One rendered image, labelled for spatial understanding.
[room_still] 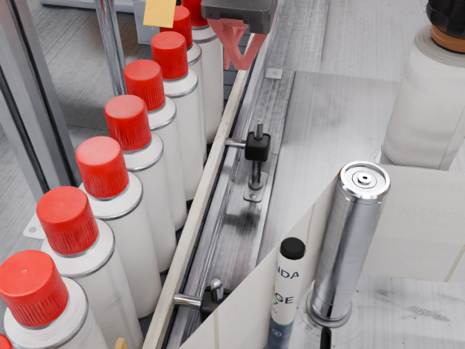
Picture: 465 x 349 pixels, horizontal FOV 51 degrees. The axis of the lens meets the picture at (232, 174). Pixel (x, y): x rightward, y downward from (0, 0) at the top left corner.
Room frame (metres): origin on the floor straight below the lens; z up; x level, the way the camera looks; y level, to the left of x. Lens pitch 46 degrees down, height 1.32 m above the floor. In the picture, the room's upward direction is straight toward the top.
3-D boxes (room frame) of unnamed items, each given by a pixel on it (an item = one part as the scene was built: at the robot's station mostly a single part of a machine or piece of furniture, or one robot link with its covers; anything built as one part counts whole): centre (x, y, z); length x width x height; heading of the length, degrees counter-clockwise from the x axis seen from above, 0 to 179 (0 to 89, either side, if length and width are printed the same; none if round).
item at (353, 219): (0.24, -0.10, 0.97); 0.05 x 0.05 x 0.19
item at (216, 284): (0.23, 0.03, 0.89); 0.06 x 0.03 x 0.12; 78
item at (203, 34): (0.51, 0.04, 0.98); 0.05 x 0.05 x 0.20
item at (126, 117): (0.30, 0.08, 0.98); 0.05 x 0.05 x 0.20
